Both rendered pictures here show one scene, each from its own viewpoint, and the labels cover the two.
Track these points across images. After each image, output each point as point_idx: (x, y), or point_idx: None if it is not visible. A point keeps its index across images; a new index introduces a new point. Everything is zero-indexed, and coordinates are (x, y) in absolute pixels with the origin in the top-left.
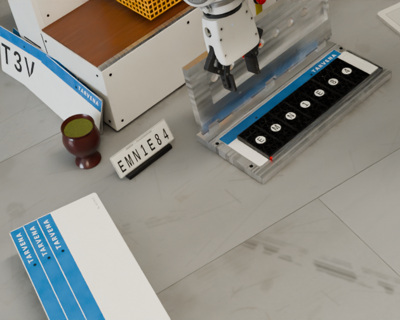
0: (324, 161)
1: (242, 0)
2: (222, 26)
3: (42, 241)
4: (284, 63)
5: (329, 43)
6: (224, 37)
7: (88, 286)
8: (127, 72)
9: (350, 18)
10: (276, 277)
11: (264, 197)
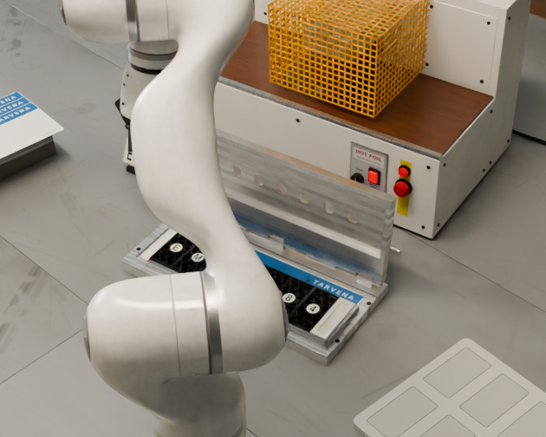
0: None
1: (150, 68)
2: (129, 73)
3: (3, 111)
4: (299, 241)
5: (377, 291)
6: (126, 85)
7: None
8: (217, 101)
9: (452, 314)
10: None
11: (102, 272)
